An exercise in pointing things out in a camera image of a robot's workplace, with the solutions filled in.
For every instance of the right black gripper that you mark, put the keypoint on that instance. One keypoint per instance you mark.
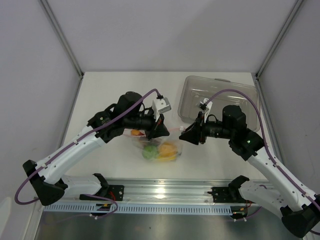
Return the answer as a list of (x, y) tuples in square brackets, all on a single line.
[(196, 133)]

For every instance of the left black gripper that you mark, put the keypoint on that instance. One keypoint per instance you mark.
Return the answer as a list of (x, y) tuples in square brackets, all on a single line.
[(157, 129)]

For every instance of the clear zip top bag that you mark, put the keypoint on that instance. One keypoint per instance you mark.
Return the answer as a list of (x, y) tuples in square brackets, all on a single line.
[(139, 142)]

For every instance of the yellow lemon toy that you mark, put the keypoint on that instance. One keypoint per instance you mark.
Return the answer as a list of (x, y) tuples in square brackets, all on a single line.
[(167, 149)]

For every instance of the green guava toy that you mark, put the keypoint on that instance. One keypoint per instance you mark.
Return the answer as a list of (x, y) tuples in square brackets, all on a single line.
[(150, 152)]

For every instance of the yellow mango toy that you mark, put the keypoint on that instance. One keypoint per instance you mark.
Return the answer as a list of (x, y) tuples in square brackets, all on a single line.
[(165, 159)]

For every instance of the red meat slice toy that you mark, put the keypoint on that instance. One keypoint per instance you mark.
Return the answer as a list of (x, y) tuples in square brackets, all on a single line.
[(135, 132)]

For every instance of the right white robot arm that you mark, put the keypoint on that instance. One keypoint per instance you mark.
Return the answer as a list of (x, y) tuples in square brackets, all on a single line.
[(294, 203)]

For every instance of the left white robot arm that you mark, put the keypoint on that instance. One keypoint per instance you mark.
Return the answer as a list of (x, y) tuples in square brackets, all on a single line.
[(48, 176)]

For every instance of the clear plastic tray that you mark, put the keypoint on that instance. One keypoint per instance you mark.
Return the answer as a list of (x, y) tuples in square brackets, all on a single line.
[(196, 89)]

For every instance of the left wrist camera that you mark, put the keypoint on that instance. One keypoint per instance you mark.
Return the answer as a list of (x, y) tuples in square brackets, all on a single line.
[(160, 106)]

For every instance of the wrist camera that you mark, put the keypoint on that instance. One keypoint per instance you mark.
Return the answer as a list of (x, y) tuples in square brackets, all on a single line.
[(206, 106), (160, 106)]

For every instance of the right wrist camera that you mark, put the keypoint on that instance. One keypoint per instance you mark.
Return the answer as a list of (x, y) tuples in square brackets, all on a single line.
[(206, 106)]

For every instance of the aluminium mounting rail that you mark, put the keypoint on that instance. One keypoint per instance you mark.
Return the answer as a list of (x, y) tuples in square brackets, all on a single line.
[(167, 191)]

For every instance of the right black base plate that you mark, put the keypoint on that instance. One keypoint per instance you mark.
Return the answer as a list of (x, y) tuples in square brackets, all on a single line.
[(226, 195)]

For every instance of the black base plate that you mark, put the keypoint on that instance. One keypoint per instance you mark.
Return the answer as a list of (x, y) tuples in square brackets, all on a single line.
[(114, 192), (226, 195)]

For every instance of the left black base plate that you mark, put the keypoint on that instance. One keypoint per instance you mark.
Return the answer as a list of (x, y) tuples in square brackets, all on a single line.
[(114, 192)]

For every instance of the white slotted cable duct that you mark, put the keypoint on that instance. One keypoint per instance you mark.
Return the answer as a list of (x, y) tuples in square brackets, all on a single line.
[(130, 208)]

